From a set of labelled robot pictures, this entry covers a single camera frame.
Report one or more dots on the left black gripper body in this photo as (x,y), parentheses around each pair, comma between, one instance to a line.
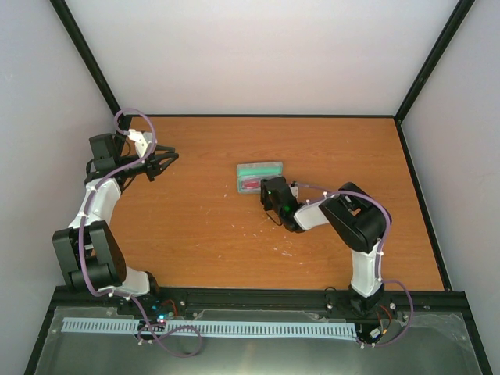
(150,167)

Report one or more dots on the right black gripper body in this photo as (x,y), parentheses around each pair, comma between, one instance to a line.
(266,202)

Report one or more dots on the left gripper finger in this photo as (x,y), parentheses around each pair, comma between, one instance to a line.
(165,160)
(161,150)

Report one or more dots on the red transparent sunglasses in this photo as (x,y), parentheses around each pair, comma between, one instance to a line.
(248,185)

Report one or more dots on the grey felt glasses case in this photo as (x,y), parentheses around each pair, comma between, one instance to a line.
(260,170)

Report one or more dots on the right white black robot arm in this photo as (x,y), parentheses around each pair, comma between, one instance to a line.
(361,222)

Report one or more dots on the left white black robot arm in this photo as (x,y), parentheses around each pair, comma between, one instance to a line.
(88,254)

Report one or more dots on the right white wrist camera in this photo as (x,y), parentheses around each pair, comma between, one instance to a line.
(294,188)

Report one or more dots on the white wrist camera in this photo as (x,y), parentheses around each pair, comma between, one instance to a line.
(142,141)
(294,188)

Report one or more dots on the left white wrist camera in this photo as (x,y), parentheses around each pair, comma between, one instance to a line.
(142,141)

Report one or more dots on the light blue slotted cable duct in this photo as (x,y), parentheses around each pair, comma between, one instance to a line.
(212,329)

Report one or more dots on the black aluminium frame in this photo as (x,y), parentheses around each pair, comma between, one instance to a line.
(286,299)

